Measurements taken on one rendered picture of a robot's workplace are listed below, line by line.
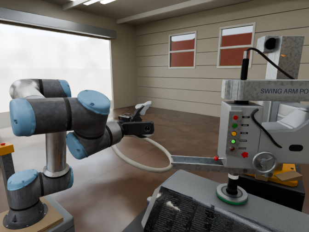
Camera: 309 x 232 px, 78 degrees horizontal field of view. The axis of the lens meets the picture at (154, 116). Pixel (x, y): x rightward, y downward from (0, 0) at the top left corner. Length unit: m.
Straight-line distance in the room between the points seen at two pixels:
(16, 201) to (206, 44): 7.58
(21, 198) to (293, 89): 1.67
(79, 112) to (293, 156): 1.32
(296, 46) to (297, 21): 5.31
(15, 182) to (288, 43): 2.25
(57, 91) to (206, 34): 7.40
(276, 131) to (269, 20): 6.33
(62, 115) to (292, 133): 1.29
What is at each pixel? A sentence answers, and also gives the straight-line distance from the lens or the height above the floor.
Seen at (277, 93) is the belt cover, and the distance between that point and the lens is 1.33.
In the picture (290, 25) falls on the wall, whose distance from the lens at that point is 7.43.
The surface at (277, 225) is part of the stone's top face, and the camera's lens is 1.55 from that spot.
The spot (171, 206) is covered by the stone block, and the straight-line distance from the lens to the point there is 1.61.
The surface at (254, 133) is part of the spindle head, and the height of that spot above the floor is 1.38.
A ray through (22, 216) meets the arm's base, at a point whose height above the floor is 0.94.
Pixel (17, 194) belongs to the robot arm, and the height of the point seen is 1.08.
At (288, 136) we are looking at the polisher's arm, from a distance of 1.45.
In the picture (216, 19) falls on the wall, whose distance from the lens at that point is 8.09.
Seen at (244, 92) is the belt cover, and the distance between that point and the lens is 1.26.
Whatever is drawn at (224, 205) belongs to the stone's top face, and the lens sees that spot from 1.56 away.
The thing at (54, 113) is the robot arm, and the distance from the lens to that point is 0.51.
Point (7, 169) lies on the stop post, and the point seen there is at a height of 0.85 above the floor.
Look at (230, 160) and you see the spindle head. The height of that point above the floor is 1.19.
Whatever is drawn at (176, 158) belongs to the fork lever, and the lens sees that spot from 1.48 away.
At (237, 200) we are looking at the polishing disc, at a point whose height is 0.89.
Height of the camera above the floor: 1.75
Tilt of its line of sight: 13 degrees down
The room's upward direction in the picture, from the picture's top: straight up
